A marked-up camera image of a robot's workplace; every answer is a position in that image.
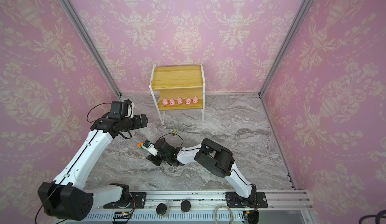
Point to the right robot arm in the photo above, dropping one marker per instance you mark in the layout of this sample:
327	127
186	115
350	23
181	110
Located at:
214	157

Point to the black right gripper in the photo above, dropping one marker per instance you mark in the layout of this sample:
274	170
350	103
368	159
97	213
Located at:
153	159

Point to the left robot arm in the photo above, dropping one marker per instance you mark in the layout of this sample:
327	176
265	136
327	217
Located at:
64	197

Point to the black round knob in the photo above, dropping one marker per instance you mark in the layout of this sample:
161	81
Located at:
163	210
186	206

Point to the wooden two-tier shelf white frame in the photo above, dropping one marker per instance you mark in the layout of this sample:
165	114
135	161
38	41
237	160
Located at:
184	81

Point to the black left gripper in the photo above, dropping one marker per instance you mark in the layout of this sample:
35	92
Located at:
137	119

